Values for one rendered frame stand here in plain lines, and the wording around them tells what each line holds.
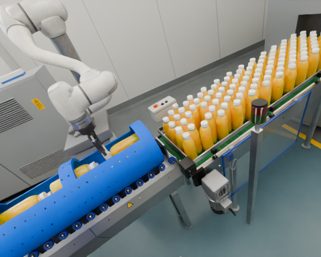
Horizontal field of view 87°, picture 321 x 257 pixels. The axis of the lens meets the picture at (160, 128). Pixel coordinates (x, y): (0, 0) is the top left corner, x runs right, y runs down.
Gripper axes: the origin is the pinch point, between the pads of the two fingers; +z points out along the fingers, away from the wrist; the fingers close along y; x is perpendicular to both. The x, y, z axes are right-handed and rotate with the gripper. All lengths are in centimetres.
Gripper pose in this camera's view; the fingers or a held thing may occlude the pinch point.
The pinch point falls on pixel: (104, 152)
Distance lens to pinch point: 99.0
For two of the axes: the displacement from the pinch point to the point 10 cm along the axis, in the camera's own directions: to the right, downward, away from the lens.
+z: 2.9, 7.4, 6.0
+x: 8.3, -5.1, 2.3
